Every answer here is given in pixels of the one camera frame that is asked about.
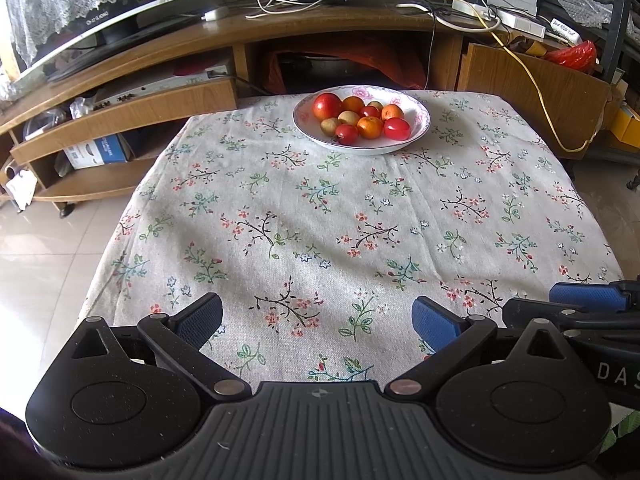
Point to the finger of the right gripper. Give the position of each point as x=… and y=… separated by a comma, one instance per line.
x=517, y=313
x=619, y=296

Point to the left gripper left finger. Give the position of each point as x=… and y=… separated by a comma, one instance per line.
x=176, y=342

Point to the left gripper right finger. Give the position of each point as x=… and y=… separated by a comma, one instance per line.
x=457, y=344

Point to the small red tomato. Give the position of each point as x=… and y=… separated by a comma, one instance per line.
x=397, y=129

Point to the orange mandarin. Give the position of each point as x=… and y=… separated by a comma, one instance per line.
x=370, y=128
x=391, y=111
x=353, y=103

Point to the tan longan fruit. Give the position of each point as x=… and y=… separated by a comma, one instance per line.
x=329, y=126

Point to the floral tablecloth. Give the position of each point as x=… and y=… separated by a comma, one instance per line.
x=317, y=255

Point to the brown cardboard panel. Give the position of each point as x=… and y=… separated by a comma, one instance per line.
x=565, y=107

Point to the blue white box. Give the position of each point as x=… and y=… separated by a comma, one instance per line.
x=98, y=152

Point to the wooden TV stand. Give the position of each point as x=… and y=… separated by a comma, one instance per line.
x=158, y=116

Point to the red tomato with stem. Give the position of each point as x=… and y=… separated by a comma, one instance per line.
x=347, y=134

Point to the red crumpled bag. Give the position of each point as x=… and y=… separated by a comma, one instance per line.
x=582, y=57

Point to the red cherry tomato centre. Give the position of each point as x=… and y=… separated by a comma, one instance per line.
x=370, y=111

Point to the white floral plate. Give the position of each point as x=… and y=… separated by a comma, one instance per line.
x=416, y=114

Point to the tan longan centre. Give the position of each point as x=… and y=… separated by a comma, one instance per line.
x=348, y=117

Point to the tan longan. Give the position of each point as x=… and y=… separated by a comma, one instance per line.
x=375, y=105
x=348, y=117

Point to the tan longan back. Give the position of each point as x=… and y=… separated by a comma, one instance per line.
x=375, y=105

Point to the silver media player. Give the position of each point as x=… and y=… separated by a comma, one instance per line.
x=175, y=74

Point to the orange mandarin back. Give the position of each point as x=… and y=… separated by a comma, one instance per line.
x=353, y=103

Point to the large red tomato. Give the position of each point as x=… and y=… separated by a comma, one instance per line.
x=326, y=105

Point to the white power strip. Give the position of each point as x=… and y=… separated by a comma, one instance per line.
x=507, y=19

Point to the white remote control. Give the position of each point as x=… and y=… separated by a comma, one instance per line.
x=216, y=14

